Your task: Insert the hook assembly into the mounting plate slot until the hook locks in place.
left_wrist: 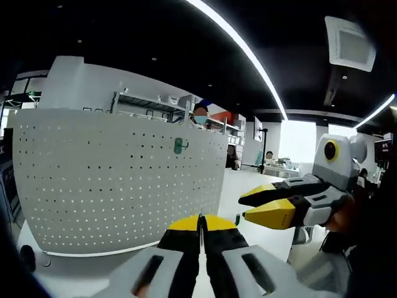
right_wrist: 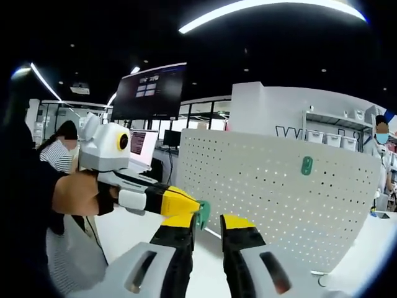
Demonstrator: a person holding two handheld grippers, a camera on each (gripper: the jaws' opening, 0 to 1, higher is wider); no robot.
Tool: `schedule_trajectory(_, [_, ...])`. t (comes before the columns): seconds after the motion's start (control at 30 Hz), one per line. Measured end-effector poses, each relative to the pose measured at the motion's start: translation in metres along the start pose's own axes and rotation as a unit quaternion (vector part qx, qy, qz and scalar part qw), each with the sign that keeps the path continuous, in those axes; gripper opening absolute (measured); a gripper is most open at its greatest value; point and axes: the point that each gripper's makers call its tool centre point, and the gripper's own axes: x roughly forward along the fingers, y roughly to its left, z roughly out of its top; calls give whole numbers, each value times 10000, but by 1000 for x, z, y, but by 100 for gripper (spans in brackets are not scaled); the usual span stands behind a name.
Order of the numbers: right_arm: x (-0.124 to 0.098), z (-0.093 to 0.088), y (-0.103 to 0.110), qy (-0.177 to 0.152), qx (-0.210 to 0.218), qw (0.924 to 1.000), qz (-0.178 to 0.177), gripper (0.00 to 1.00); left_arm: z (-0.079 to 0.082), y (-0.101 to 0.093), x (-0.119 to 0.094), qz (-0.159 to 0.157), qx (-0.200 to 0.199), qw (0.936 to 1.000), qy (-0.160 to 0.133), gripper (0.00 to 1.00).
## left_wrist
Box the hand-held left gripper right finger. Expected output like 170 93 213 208
203 214 323 298

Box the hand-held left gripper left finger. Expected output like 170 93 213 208
89 214 201 298

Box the white perforated mounting plate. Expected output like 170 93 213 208
12 107 230 258

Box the person's right hand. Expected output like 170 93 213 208
325 197 357 233

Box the black tripod stand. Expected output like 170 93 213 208
259 128 268 174

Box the short ceiling light strip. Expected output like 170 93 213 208
353 93 396 129

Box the white storage rack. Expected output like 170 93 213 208
227 114 248 147

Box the grey mesh office chair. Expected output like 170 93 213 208
287 225 356 294

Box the ceiling air vent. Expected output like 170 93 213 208
324 16 377 73

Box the black cylinder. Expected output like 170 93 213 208
19 245 37 271

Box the long ceiling light strip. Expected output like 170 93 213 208
185 0 288 120

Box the metal storage shelf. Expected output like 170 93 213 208
110 89 194 125

